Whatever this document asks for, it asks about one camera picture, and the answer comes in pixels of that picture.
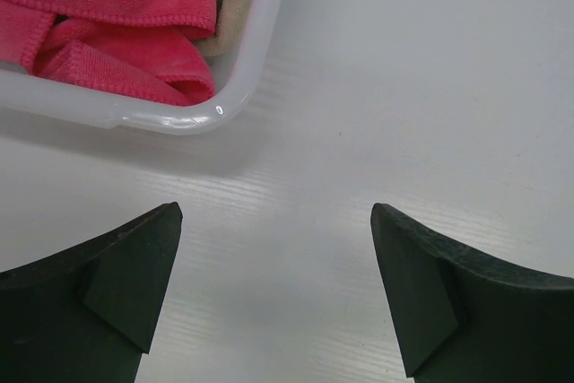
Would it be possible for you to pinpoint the pink microfiber towel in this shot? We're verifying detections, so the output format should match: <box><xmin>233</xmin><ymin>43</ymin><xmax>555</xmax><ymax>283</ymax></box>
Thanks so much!
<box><xmin>1</xmin><ymin>0</ymin><xmax>216</xmax><ymax>107</ymax></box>

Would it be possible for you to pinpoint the white left plastic basket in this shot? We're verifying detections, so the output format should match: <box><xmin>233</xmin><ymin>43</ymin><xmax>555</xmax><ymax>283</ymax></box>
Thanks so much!
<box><xmin>1</xmin><ymin>0</ymin><xmax>282</xmax><ymax>135</ymax></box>

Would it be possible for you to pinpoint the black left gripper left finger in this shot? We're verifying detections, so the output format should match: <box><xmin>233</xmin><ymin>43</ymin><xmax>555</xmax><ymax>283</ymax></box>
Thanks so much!
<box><xmin>1</xmin><ymin>203</ymin><xmax>183</xmax><ymax>382</ymax></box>

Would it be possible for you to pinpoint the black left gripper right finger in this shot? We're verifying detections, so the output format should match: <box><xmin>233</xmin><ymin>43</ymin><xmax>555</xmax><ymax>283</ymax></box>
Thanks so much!
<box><xmin>370</xmin><ymin>204</ymin><xmax>573</xmax><ymax>382</ymax></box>

